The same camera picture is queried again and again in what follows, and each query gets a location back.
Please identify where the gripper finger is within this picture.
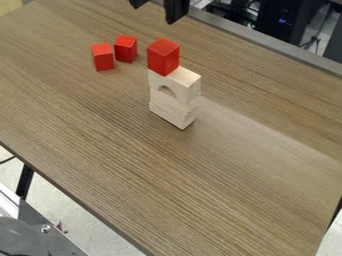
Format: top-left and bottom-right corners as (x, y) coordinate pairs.
(128, 0), (150, 10)
(162, 0), (192, 25)

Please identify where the red cube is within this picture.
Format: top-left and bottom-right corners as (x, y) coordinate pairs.
(145, 37), (182, 77)
(89, 42), (117, 72)
(113, 34), (139, 64)

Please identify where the wooden arch block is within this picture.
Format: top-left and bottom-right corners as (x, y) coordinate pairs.
(146, 65), (204, 106)

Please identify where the flat wooden block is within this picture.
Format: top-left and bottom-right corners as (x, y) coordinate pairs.
(148, 94), (202, 131)

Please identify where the black computer tower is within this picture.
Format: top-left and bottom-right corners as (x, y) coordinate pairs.
(255, 0), (314, 46)

